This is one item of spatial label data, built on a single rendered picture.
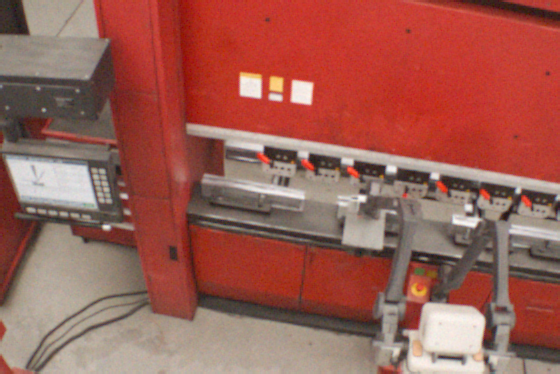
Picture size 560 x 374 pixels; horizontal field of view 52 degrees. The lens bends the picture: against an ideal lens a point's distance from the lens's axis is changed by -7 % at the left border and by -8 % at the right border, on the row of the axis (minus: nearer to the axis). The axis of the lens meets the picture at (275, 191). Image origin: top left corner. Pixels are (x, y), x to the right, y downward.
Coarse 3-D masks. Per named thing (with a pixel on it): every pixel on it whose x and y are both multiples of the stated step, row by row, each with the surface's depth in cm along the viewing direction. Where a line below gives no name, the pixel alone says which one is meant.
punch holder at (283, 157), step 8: (264, 152) 271; (272, 152) 270; (280, 152) 270; (288, 152) 269; (296, 152) 268; (272, 160) 274; (280, 160) 273; (288, 160) 272; (296, 160) 272; (264, 168) 278; (280, 168) 276; (288, 168) 277
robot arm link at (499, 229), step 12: (492, 228) 226; (504, 228) 224; (504, 240) 222; (492, 252) 225; (504, 252) 221; (504, 264) 219; (492, 276) 222; (504, 276) 218; (492, 288) 221; (504, 288) 217; (492, 300) 218; (504, 300) 215; (492, 312) 213; (492, 324) 211
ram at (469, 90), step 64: (192, 0) 221; (256, 0) 217; (320, 0) 212; (384, 0) 207; (448, 0) 209; (192, 64) 243; (256, 64) 238; (320, 64) 232; (384, 64) 227; (448, 64) 221; (512, 64) 214; (256, 128) 262; (320, 128) 256; (384, 128) 249; (448, 128) 242; (512, 128) 235
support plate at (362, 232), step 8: (352, 208) 283; (352, 216) 280; (384, 216) 281; (352, 224) 276; (360, 224) 277; (368, 224) 277; (376, 224) 277; (384, 224) 277; (344, 232) 273; (352, 232) 273; (360, 232) 273; (368, 232) 274; (376, 232) 274; (344, 240) 270; (352, 240) 270; (360, 240) 270; (368, 240) 270; (376, 240) 271; (376, 248) 268
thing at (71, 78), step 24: (0, 48) 202; (24, 48) 202; (48, 48) 202; (72, 48) 202; (96, 48) 202; (0, 72) 192; (24, 72) 192; (48, 72) 192; (72, 72) 192; (96, 72) 197; (0, 96) 199; (24, 96) 198; (48, 96) 197; (72, 96) 196; (96, 96) 200; (0, 120) 219; (96, 120) 204
